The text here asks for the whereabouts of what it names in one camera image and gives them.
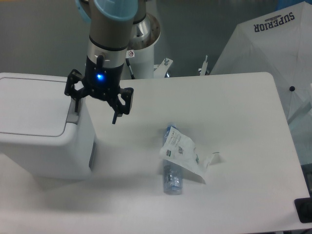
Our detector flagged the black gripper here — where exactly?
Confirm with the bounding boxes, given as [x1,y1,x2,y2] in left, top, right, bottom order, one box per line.
[64,57,134,124]

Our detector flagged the white push-lid trash can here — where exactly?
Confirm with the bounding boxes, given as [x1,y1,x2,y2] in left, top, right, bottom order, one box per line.
[0,73,97,180]

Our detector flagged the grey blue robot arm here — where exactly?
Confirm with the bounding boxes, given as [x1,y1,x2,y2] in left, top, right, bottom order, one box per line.
[64,0,138,124]

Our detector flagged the torn white plastic wrapper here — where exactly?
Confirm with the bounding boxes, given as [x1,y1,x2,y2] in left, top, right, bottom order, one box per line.
[159,128,221,178]

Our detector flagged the clear plastic water bottle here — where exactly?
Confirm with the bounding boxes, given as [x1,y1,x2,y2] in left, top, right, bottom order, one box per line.
[163,123,183,195]

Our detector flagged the white umbrella with lettering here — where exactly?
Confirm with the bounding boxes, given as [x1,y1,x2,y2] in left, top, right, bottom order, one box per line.
[212,1,312,165]

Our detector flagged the black device at table edge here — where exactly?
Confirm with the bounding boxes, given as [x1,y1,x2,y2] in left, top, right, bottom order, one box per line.
[294,197,312,223]

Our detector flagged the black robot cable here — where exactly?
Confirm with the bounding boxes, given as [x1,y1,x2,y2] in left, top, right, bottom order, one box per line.
[125,57,136,80]

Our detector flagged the white pedestal base frame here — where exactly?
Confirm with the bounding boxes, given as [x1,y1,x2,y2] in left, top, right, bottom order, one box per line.
[153,55,211,78]

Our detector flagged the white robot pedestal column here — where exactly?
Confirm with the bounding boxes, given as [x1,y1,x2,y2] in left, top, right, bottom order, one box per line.
[121,13,160,80]

